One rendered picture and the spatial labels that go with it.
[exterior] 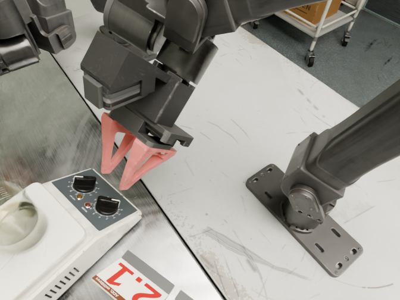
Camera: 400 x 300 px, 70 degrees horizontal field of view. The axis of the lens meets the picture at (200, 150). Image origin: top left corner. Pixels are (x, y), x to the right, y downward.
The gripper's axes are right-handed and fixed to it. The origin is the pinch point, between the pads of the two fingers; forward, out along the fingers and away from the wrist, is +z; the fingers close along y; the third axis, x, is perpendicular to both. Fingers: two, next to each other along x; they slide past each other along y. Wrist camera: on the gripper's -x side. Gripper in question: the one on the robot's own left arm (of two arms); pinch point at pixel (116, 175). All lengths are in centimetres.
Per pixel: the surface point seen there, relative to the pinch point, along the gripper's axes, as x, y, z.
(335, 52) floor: 216, -26, -95
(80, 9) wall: 84, -133, -18
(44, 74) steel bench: 16.8, -43.1, 1.6
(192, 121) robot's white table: 24.7, -7.2, -8.3
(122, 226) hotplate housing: 5.7, 1.5, 8.2
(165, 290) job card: 7.2, 11.6, 11.7
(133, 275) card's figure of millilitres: 5.4, 7.0, 12.5
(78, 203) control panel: 2.5, -4.9, 8.5
